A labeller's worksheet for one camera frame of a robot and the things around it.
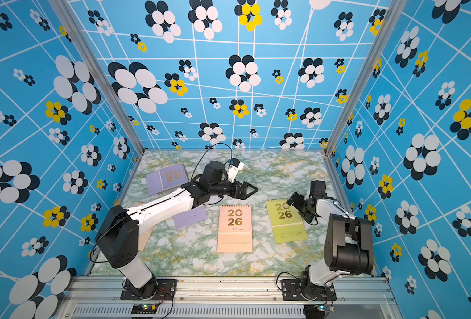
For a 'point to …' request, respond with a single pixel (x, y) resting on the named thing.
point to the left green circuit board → (144, 309)
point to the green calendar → (286, 223)
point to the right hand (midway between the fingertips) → (297, 206)
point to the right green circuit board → (329, 308)
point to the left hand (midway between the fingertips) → (254, 186)
